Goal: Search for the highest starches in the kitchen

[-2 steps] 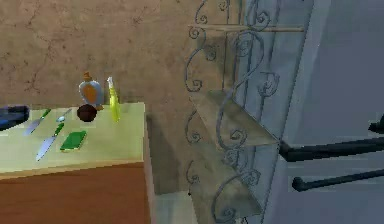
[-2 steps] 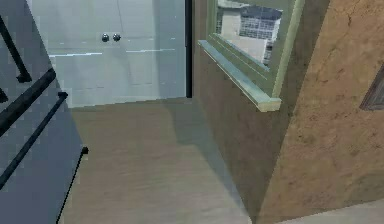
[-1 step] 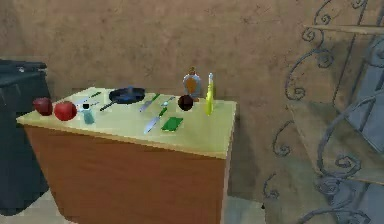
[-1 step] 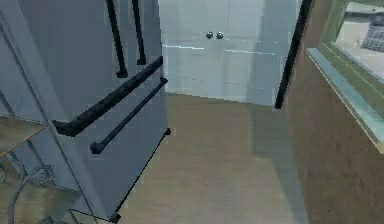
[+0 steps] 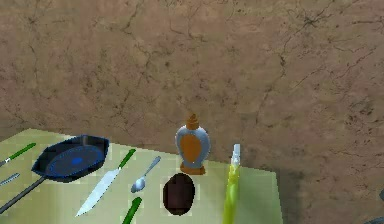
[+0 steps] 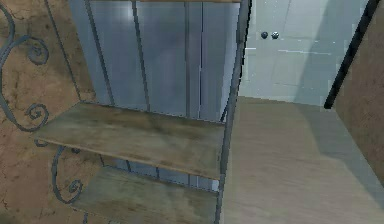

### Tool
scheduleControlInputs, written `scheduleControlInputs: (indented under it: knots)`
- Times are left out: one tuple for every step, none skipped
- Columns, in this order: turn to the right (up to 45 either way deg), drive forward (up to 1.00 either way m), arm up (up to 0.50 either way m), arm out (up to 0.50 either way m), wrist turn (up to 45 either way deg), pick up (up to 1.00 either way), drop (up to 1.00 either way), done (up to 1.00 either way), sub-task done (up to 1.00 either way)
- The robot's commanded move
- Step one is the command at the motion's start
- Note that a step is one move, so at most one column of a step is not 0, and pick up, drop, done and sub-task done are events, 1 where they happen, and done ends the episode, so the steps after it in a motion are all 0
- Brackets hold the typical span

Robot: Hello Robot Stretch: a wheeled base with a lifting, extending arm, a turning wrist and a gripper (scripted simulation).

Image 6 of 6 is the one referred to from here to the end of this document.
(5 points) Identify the pale grey room door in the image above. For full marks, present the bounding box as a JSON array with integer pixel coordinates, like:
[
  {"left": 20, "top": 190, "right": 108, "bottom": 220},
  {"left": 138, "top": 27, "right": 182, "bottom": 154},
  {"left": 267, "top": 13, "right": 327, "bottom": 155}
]
[{"left": 238, "top": 0, "right": 370, "bottom": 108}]

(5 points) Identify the metal shelf with wooden boards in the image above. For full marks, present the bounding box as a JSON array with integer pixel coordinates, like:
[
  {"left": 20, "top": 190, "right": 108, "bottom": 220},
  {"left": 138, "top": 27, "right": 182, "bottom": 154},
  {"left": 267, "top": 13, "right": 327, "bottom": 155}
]
[{"left": 0, "top": 0, "right": 253, "bottom": 224}]

